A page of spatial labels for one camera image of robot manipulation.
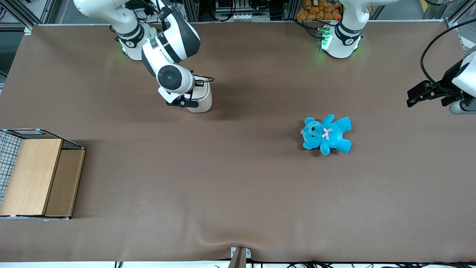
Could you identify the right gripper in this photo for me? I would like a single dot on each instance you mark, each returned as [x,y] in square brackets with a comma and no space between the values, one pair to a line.
[190,92]

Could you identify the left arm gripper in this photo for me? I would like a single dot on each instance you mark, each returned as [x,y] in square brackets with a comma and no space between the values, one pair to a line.
[447,83]

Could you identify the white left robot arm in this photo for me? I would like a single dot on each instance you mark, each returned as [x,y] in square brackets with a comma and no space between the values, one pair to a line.
[344,37]

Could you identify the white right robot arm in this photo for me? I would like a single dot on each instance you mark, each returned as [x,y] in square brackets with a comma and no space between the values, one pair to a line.
[171,37]

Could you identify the brown table cloth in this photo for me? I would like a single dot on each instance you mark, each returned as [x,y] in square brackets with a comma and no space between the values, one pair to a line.
[223,186]

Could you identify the blue teddy bear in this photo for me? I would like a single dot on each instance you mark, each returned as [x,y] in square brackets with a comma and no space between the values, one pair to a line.
[327,134]

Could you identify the white power strip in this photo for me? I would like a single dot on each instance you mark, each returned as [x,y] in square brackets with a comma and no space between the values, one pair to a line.
[241,16]

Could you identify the electronics box with green light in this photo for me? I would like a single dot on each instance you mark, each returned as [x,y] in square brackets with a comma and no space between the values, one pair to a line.
[324,39]

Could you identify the orange plush toy pile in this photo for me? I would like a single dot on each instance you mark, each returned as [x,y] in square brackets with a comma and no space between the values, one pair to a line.
[319,11]

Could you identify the metal table clamp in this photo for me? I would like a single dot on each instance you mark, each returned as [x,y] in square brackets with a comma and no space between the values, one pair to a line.
[238,257]

